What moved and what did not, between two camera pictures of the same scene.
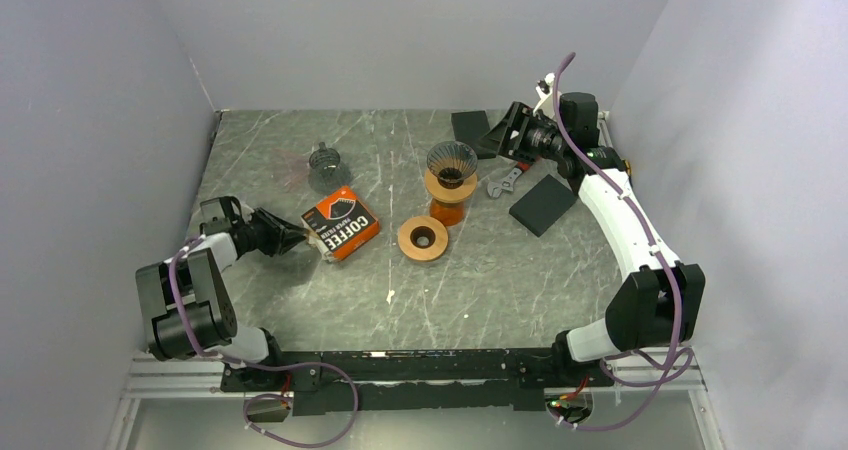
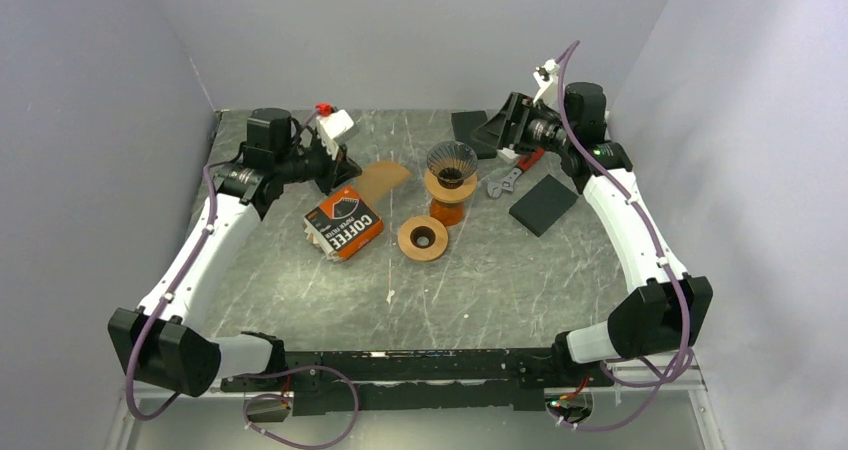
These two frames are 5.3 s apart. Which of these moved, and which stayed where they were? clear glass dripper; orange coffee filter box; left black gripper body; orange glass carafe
Moved: left black gripper body
Stayed: orange coffee filter box; clear glass dripper; orange glass carafe
